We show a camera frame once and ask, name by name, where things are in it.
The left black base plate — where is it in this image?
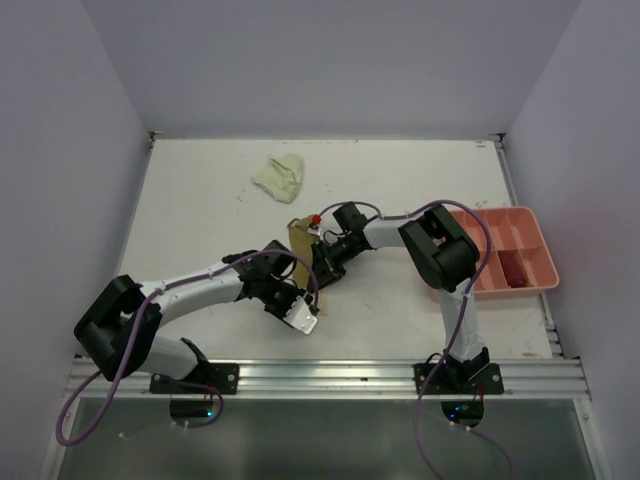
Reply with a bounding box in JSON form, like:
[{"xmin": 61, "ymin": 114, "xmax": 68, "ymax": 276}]
[{"xmin": 149, "ymin": 362, "xmax": 240, "ymax": 395}]

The aluminium mounting rail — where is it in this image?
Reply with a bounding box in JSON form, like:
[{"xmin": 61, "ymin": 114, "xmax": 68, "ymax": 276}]
[{"xmin": 62, "ymin": 355, "xmax": 590, "ymax": 400}]

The dark red rolled underwear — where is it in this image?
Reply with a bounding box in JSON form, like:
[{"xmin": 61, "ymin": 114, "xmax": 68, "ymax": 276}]
[{"xmin": 499, "ymin": 251, "xmax": 528, "ymax": 288}]

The pale green underwear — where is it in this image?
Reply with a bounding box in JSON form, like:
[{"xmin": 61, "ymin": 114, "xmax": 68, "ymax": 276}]
[{"xmin": 251, "ymin": 153, "xmax": 305, "ymax": 204}]

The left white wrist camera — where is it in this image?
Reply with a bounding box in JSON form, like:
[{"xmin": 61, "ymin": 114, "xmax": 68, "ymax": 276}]
[{"xmin": 283, "ymin": 298, "xmax": 318, "ymax": 336}]

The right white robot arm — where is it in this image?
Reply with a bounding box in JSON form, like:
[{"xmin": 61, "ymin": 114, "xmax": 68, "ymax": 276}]
[{"xmin": 311, "ymin": 202, "xmax": 490, "ymax": 393}]

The pink divided tray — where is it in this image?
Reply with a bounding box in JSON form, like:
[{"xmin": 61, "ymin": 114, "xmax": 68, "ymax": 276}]
[{"xmin": 474, "ymin": 206, "xmax": 559, "ymax": 300}]

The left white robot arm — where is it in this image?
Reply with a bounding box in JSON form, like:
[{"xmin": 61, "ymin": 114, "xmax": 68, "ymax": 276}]
[{"xmin": 74, "ymin": 241, "xmax": 319, "ymax": 393}]

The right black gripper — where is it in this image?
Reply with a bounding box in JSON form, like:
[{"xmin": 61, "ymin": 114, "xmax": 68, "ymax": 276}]
[{"xmin": 307, "ymin": 235, "xmax": 362, "ymax": 292}]

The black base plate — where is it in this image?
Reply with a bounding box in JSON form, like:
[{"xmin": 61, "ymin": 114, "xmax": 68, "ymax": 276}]
[
  {"xmin": 412, "ymin": 347, "xmax": 505, "ymax": 395},
  {"xmin": 149, "ymin": 362, "xmax": 240, "ymax": 395}
]

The olive and cream underwear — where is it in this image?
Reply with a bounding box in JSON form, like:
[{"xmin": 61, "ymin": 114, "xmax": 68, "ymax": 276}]
[{"xmin": 287, "ymin": 215, "xmax": 319, "ymax": 291}]

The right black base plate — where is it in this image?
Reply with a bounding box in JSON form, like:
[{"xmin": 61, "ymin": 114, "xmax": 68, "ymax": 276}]
[{"xmin": 412, "ymin": 347, "xmax": 505, "ymax": 395}]

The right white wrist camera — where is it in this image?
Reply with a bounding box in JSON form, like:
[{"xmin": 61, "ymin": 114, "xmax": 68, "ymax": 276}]
[{"xmin": 307, "ymin": 214, "xmax": 323, "ymax": 237}]

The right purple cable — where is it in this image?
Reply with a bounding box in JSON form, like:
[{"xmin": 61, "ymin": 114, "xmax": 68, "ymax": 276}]
[{"xmin": 317, "ymin": 198, "xmax": 516, "ymax": 480}]

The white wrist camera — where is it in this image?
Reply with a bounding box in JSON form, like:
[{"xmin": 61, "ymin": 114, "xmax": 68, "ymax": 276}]
[
  {"xmin": 307, "ymin": 214, "xmax": 323, "ymax": 237},
  {"xmin": 283, "ymin": 298, "xmax": 318, "ymax": 336}
]

